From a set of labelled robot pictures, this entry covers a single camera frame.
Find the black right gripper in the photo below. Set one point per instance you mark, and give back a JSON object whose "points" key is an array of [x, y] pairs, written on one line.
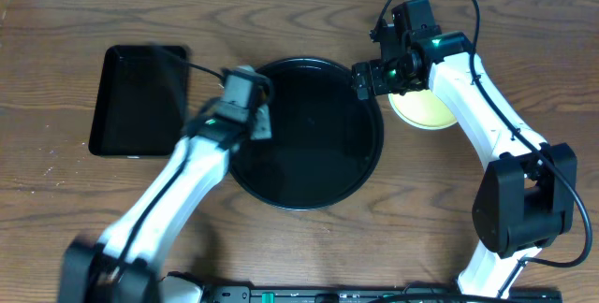
{"points": [[363, 79]]}

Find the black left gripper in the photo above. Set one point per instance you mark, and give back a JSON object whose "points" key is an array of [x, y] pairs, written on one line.
{"points": [[261, 119]]}

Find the yellow plate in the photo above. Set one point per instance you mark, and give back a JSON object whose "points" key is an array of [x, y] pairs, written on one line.
{"points": [[422, 110]]}

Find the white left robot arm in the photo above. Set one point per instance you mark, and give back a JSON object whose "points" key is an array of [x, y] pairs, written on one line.
{"points": [[124, 265]]}

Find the black round tray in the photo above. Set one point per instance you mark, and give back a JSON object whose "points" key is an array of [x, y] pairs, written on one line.
{"points": [[325, 142]]}

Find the black rectangular water tray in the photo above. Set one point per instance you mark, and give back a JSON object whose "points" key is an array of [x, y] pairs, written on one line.
{"points": [[141, 101]]}

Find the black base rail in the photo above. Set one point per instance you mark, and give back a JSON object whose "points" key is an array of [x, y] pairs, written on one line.
{"points": [[244, 294]]}

